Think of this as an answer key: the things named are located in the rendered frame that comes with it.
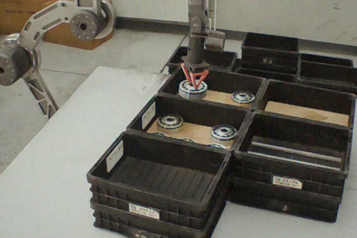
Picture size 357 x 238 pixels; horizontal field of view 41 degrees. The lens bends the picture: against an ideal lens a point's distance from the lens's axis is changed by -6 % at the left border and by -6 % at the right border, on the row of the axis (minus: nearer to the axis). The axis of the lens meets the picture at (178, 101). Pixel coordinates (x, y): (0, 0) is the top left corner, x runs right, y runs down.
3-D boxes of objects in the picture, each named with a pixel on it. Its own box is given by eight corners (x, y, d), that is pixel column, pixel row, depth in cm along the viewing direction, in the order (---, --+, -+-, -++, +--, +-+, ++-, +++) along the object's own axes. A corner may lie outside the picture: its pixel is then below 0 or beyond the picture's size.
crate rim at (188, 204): (84, 182, 157) (83, 176, 156) (123, 135, 182) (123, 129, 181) (204, 212, 146) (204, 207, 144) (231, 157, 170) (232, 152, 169)
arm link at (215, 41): (197, 12, 181) (192, 16, 173) (228, 17, 179) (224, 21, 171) (194, 44, 185) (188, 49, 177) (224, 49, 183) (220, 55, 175)
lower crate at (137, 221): (90, 228, 167) (87, 202, 162) (127, 180, 192) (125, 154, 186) (201, 260, 155) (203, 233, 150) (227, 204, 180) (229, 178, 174)
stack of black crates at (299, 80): (288, 143, 315) (296, 80, 294) (291, 120, 341) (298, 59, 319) (349, 151, 307) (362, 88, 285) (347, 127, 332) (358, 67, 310)
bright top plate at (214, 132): (206, 136, 192) (206, 134, 191) (216, 123, 200) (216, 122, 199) (232, 141, 188) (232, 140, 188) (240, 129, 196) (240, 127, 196)
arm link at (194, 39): (191, 27, 181) (187, 33, 176) (210, 30, 180) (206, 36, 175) (190, 45, 184) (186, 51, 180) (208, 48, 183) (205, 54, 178)
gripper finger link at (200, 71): (198, 81, 192) (200, 58, 187) (207, 89, 186) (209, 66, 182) (182, 83, 189) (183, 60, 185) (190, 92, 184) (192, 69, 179)
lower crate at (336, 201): (227, 203, 180) (230, 178, 174) (247, 159, 205) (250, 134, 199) (335, 226, 168) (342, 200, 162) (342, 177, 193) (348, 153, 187)
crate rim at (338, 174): (232, 157, 170) (232, 152, 169) (252, 115, 195) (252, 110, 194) (347, 180, 158) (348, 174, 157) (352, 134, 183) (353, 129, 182)
